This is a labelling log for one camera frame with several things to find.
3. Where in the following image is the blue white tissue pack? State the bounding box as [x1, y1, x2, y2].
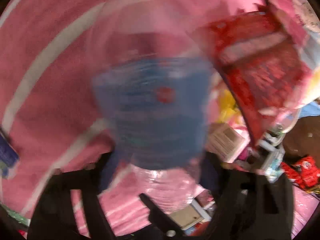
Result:
[0, 133, 20, 179]

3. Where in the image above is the red snack wrapper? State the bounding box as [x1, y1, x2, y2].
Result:
[191, 5, 311, 146]

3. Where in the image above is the clear bottle blue label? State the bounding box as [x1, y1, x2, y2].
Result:
[85, 0, 216, 213]

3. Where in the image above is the red plastic bag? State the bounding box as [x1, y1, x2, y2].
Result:
[281, 155, 319, 194]

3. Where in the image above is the pink white striped bed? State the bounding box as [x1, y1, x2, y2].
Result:
[1, 0, 263, 237]

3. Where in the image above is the blue towel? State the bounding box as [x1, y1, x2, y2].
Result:
[298, 101, 320, 119]

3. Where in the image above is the colourful patchwork quilt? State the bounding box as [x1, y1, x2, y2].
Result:
[267, 0, 319, 108]

